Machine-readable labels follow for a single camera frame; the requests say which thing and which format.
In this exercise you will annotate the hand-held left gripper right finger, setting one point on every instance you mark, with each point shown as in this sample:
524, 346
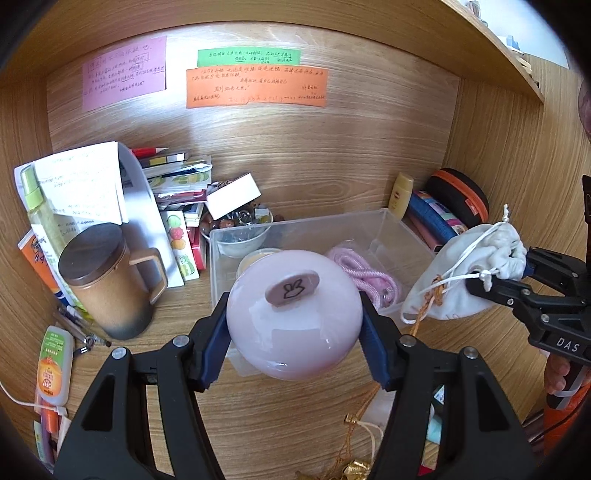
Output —
371, 344

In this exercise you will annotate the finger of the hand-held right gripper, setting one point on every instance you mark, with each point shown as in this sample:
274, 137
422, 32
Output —
558, 277
508, 293

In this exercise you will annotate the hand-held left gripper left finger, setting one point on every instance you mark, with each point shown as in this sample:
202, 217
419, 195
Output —
214, 344

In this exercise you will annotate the pink round ceramic jar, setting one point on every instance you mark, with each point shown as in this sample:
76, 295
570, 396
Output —
295, 341

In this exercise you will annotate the clear plastic storage box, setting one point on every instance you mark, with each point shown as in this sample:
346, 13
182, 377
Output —
295, 233

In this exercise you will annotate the wooden desktop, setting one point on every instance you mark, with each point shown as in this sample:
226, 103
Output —
277, 429

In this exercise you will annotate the person's right hand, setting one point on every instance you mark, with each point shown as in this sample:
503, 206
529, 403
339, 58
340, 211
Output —
556, 373

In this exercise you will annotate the white plastic packet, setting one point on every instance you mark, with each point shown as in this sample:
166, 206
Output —
376, 415

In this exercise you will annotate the cream round tin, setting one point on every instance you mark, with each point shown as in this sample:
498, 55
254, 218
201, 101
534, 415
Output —
254, 259

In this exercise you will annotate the fruit print booklet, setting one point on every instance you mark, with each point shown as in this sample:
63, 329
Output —
180, 244

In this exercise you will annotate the blue tube with colourful label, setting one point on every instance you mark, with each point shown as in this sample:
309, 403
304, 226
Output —
436, 214

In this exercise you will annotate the glass bowl of trinkets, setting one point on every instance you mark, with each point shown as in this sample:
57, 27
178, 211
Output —
240, 240

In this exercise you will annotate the black case with orange zip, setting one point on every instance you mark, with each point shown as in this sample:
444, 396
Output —
457, 194

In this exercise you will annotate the brown mug with lid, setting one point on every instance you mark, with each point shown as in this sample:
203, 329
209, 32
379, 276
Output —
111, 295

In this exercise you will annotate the small yellow bottle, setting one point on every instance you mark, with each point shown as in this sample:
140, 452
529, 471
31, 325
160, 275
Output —
400, 196

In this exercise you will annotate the small white cardboard box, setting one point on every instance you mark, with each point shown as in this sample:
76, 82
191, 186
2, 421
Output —
233, 196

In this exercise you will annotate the white bottle with orange label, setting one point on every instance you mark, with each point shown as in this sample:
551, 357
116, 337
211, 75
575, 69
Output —
53, 369

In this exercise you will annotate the orange highlighter pen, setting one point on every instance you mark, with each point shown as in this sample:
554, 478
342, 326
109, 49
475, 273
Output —
48, 417

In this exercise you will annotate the black and yellow book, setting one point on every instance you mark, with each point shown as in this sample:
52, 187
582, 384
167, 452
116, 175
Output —
161, 160

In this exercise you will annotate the orange and white tube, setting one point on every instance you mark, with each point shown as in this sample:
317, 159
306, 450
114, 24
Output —
39, 263

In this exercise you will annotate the red pencil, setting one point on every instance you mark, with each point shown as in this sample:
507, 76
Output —
145, 152

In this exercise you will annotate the white handwritten paper sheet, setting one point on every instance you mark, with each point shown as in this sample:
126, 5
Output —
78, 184

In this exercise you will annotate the clear bottle with green cap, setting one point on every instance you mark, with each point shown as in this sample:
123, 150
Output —
39, 217

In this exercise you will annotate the wooden shelf board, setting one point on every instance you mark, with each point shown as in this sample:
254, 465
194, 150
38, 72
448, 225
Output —
498, 50

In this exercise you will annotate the orange paper note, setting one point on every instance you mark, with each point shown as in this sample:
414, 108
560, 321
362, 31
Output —
256, 87

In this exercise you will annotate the pink paper note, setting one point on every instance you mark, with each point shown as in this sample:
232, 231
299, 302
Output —
124, 74

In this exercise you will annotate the green paper note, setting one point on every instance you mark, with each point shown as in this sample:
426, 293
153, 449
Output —
249, 57

